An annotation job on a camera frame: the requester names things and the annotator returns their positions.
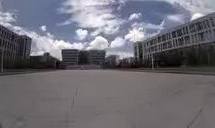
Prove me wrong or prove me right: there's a low dark building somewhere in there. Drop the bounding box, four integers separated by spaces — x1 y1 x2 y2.
29 52 62 70

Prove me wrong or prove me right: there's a small distant building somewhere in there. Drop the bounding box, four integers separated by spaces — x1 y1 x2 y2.
105 54 121 67

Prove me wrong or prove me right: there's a dark grey office building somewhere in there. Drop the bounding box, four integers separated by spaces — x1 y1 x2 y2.
0 21 33 71

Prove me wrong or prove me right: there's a long pale office building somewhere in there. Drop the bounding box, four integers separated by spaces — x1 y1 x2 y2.
133 10 215 69

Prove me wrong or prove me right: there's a wide glass-fronted building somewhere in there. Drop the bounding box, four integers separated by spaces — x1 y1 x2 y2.
61 48 107 66

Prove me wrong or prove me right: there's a pale pole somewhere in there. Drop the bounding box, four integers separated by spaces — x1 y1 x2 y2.
0 48 5 73
151 53 155 71

